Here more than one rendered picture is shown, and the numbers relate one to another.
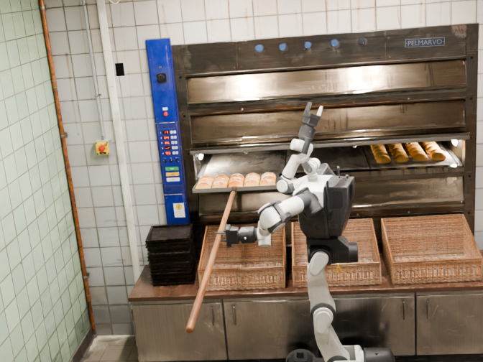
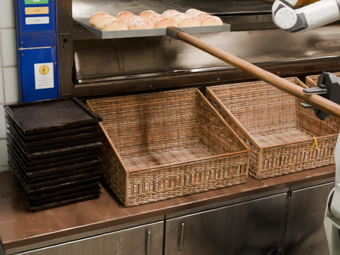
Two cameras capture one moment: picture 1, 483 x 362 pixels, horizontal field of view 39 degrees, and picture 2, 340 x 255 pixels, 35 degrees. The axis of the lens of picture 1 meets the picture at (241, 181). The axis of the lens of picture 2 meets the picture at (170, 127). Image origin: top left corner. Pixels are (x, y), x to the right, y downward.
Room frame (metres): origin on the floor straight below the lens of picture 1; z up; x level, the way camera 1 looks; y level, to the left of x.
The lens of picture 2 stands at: (2.46, 1.17, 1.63)
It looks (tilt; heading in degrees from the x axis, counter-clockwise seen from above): 22 degrees down; 326
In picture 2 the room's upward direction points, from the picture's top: 3 degrees clockwise
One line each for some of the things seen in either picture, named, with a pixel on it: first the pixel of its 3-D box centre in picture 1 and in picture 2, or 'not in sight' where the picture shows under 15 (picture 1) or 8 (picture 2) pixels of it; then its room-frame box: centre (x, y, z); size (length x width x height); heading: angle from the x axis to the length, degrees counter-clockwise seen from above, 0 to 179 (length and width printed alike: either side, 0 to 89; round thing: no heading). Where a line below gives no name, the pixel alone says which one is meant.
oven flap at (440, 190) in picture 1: (328, 195); (250, 47); (4.39, -0.58, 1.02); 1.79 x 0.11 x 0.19; 84
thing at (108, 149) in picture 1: (103, 146); not in sight; (4.50, 0.91, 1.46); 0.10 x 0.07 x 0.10; 84
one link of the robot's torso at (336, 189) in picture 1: (324, 204); not in sight; (3.51, -0.44, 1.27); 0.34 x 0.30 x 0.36; 159
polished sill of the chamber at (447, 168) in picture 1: (327, 174); (251, 17); (4.41, -0.59, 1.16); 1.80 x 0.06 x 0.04; 84
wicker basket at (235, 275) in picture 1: (244, 255); (165, 140); (4.18, 0.03, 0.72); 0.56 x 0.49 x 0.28; 84
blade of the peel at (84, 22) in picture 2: (237, 180); (150, 22); (4.34, 0.03, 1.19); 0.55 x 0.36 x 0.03; 84
